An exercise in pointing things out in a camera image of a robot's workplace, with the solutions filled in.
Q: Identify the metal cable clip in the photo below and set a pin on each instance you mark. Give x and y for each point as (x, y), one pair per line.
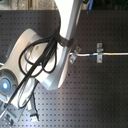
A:
(99, 52)
(74, 54)

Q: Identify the black perforated breadboard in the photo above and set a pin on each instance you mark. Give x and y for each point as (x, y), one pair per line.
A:
(94, 95)

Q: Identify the metal cable clip right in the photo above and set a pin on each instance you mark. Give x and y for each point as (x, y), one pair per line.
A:
(99, 52)

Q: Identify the metal cable clip left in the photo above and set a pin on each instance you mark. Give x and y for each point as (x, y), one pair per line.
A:
(74, 54)

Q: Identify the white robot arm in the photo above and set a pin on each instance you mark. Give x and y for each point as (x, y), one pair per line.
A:
(34, 60)

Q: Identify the grey gripper blue light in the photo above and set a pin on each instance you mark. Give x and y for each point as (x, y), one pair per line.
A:
(16, 93)

